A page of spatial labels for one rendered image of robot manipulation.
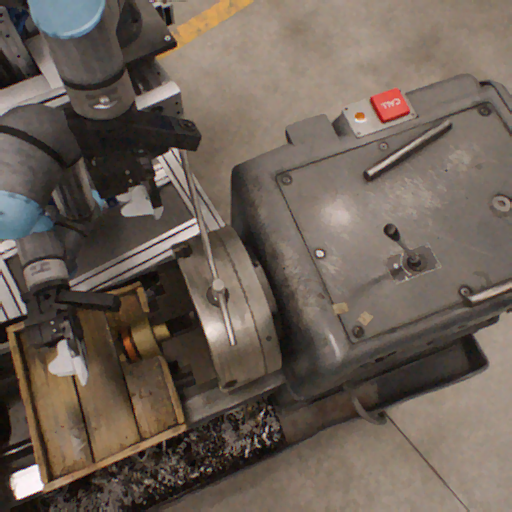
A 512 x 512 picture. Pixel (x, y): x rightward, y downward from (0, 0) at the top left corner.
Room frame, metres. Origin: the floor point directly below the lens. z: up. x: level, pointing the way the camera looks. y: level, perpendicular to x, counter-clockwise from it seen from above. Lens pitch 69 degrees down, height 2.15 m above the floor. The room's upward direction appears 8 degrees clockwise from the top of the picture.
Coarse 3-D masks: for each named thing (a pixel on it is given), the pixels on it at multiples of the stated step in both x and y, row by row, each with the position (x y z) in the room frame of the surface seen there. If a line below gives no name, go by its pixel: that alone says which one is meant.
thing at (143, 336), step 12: (132, 324) 0.21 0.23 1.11; (144, 324) 0.21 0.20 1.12; (168, 324) 0.23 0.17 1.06; (120, 336) 0.19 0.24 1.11; (132, 336) 0.19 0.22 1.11; (144, 336) 0.19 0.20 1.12; (156, 336) 0.20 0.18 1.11; (168, 336) 0.20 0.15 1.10; (132, 348) 0.17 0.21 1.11; (144, 348) 0.17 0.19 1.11; (156, 348) 0.17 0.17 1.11; (132, 360) 0.15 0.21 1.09
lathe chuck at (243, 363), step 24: (192, 240) 0.38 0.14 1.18; (216, 240) 0.37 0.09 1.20; (192, 264) 0.31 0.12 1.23; (216, 264) 0.32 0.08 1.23; (192, 288) 0.26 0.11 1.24; (240, 288) 0.28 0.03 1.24; (216, 312) 0.23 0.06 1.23; (240, 312) 0.24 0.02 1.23; (216, 336) 0.19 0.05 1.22; (240, 336) 0.20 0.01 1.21; (216, 360) 0.15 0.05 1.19; (240, 360) 0.16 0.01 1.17; (240, 384) 0.13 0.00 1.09
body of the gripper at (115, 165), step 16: (64, 112) 0.37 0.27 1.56; (128, 112) 0.38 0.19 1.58; (80, 128) 0.35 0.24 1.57; (96, 128) 0.35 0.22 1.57; (112, 128) 0.36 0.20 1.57; (80, 144) 0.35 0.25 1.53; (96, 144) 0.35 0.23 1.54; (112, 144) 0.36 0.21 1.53; (128, 144) 0.36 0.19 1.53; (144, 144) 0.37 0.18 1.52; (96, 160) 0.34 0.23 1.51; (112, 160) 0.34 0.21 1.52; (128, 160) 0.34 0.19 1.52; (144, 160) 0.35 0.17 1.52; (96, 176) 0.32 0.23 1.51; (112, 176) 0.33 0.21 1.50; (128, 176) 0.33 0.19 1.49; (144, 176) 0.34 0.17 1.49; (112, 192) 0.31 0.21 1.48
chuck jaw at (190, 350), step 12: (180, 336) 0.20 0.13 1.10; (192, 336) 0.21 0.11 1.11; (168, 348) 0.18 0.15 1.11; (180, 348) 0.18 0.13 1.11; (192, 348) 0.18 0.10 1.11; (204, 348) 0.18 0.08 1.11; (168, 360) 0.16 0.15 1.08; (180, 360) 0.16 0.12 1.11; (192, 360) 0.16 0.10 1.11; (204, 360) 0.16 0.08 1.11; (204, 372) 0.14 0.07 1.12; (204, 384) 0.12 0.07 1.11; (228, 384) 0.13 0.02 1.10
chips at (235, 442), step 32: (224, 416) 0.11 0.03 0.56; (256, 416) 0.12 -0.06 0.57; (160, 448) 0.01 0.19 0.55; (192, 448) 0.02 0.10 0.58; (224, 448) 0.03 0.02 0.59; (256, 448) 0.04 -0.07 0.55; (96, 480) -0.08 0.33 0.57; (128, 480) -0.07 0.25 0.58; (160, 480) -0.07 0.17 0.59; (192, 480) -0.06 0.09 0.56
